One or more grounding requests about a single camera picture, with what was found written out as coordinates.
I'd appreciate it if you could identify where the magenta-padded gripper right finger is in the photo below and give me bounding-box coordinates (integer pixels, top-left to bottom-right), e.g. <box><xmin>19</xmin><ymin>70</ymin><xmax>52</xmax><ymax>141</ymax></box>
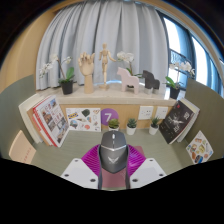
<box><xmin>125</xmin><ymin>143</ymin><xmax>167</xmax><ymax>190</ymax></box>

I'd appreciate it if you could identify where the pale pink card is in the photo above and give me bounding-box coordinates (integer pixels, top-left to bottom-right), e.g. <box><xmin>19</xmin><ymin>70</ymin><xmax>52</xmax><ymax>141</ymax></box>
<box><xmin>8</xmin><ymin>129</ymin><xmax>37</xmax><ymax>165</ymax></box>

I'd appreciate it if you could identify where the grey computer mouse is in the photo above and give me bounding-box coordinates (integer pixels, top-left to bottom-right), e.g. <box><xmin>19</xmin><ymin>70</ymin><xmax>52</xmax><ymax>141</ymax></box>
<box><xmin>98</xmin><ymin>129</ymin><xmax>130</xmax><ymax>174</ymax></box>

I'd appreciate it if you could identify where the white sticker picture card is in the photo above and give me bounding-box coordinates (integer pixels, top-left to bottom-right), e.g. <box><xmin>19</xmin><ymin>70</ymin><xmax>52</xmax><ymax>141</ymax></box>
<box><xmin>65</xmin><ymin>107</ymin><xmax>102</xmax><ymax>133</ymax></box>

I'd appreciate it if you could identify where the white wall socket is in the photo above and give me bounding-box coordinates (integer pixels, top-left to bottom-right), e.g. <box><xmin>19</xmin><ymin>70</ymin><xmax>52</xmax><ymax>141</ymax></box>
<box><xmin>137</xmin><ymin>105</ymin><xmax>155</xmax><ymax>121</ymax></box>

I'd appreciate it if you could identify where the purple round number sign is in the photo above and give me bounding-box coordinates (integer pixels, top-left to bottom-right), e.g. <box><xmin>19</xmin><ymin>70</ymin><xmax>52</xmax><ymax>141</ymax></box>
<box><xmin>100</xmin><ymin>107</ymin><xmax>120</xmax><ymax>127</ymax></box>

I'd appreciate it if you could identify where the brown book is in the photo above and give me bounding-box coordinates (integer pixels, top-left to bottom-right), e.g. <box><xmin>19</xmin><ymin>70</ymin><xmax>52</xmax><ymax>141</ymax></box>
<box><xmin>26</xmin><ymin>109</ymin><xmax>44</xmax><ymax>145</ymax></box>

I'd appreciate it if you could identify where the colourful food picture card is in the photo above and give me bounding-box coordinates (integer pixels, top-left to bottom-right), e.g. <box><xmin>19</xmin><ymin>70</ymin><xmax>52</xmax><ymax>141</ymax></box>
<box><xmin>185</xmin><ymin>130</ymin><xmax>214</xmax><ymax>165</ymax></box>

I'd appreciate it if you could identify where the white wall switch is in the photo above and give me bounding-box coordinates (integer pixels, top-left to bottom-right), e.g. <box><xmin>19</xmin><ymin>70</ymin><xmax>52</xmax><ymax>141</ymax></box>
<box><xmin>155</xmin><ymin>106</ymin><xmax>169</xmax><ymax>120</ymax></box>

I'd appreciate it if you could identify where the light wooden ledge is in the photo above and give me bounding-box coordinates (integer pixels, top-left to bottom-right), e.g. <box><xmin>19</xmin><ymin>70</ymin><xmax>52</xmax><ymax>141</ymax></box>
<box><xmin>35</xmin><ymin>81</ymin><xmax>178</xmax><ymax>108</ymax></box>

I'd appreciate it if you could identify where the black book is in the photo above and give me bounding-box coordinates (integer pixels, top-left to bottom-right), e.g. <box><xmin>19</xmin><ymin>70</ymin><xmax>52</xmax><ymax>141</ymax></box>
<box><xmin>158</xmin><ymin>99</ymin><xmax>195</xmax><ymax>145</ymax></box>

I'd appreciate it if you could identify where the black horse figurine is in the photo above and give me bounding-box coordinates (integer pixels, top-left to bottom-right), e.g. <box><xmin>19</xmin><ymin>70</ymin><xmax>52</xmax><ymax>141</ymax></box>
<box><xmin>142</xmin><ymin>69</ymin><xmax>161</xmax><ymax>95</ymax></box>

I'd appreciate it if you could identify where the red and white magazine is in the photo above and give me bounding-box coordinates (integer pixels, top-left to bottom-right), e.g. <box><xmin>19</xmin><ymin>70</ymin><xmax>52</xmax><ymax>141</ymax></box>
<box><xmin>32</xmin><ymin>95</ymin><xmax>70</xmax><ymax>148</ymax></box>

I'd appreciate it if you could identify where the wooden hand model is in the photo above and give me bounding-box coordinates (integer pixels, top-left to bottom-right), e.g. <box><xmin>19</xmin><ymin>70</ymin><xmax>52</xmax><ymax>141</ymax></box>
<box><xmin>78</xmin><ymin>51</ymin><xmax>96</xmax><ymax>95</ymax></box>

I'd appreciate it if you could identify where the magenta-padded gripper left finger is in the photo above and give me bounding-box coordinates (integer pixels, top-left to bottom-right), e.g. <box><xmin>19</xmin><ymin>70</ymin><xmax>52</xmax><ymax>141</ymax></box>
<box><xmin>60</xmin><ymin>143</ymin><xmax>103</xmax><ymax>190</ymax></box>

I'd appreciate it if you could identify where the pink mouse pad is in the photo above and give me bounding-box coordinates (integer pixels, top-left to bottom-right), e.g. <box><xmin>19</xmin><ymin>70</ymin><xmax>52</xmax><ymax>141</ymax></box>
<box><xmin>100</xmin><ymin>144</ymin><xmax>147</xmax><ymax>190</ymax></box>

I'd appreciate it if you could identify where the grey curtain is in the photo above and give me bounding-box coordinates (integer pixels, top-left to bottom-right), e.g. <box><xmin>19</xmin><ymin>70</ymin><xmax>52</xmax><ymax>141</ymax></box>
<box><xmin>35</xmin><ymin>0</ymin><xmax>169</xmax><ymax>92</ymax></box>

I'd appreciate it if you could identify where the small succulent in white pot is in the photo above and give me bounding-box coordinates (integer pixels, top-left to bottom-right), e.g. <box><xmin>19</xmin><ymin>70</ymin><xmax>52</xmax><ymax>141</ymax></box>
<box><xmin>126</xmin><ymin>118</ymin><xmax>138</xmax><ymax>136</ymax></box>
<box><xmin>148</xmin><ymin>116</ymin><xmax>161</xmax><ymax>136</ymax></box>
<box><xmin>107</xmin><ymin>118</ymin><xmax>121</xmax><ymax>133</ymax></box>

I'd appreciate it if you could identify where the pink horse figurine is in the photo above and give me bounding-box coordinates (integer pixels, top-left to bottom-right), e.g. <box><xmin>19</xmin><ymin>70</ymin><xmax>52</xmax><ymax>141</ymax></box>
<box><xmin>116</xmin><ymin>66</ymin><xmax>140</xmax><ymax>95</ymax></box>

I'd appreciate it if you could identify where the window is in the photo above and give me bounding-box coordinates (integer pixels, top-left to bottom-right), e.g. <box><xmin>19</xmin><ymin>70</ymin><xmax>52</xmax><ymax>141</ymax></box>
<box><xmin>156</xmin><ymin>9</ymin><xmax>224</xmax><ymax>98</ymax></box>

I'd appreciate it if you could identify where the wooden mannequin figure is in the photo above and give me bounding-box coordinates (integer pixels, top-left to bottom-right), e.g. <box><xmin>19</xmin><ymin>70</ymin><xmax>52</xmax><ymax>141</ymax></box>
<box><xmin>98</xmin><ymin>42</ymin><xmax>117</xmax><ymax>90</ymax></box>

